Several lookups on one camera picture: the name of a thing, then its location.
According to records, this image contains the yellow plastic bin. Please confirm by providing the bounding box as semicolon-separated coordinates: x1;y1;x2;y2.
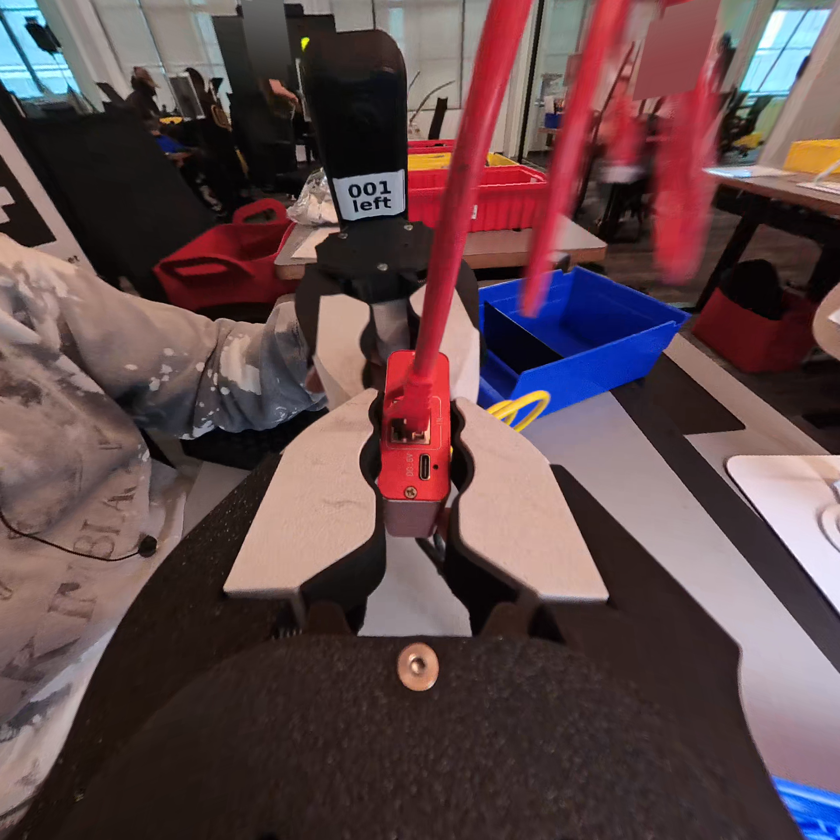
783;139;840;176

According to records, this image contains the person's grey patterned sweatshirt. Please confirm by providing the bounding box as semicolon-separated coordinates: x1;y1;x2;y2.
0;233;198;828

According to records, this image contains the red plastic crate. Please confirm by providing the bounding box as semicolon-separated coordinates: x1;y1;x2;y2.
407;139;550;232

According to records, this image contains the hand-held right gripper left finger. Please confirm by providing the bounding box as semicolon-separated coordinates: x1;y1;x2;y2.
223;388;388;614

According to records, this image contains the blue plastic bin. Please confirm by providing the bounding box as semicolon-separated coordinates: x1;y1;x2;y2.
771;774;840;840
478;266;691;421

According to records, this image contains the red ethernet cable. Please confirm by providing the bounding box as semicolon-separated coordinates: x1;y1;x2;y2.
392;0;729;427

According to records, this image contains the wooden table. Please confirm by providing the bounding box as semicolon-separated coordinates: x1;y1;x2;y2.
274;215;609;282
705;164;840;309

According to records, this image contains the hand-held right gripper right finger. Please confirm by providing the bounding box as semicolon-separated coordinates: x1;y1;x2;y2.
446;397;611;618

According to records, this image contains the yellow ethernet cable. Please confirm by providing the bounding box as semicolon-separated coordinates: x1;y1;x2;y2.
486;390;552;434

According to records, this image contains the red felt basket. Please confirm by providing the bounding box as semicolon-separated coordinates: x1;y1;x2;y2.
153;199;296;311

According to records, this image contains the yellow plastic crate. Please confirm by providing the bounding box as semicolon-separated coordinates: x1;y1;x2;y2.
408;152;521;173

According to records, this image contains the red ethernet splitter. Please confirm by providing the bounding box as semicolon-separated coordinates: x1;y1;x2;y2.
377;350;454;539

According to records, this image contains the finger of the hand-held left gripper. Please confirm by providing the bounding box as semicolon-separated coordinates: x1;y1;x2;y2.
312;295;383;410
410;287;483;404

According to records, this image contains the black partition panel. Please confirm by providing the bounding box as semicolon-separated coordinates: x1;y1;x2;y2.
16;112;221;299

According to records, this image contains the black clip microphone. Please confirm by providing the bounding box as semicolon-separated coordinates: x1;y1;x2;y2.
0;508;160;563

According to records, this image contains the clear plastic bag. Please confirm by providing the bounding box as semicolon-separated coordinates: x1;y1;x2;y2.
287;169;340;227

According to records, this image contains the red crate holding black bag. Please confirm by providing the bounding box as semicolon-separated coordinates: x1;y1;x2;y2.
691;258;820;375

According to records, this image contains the white stand base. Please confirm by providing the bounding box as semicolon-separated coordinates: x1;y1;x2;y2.
725;453;840;618

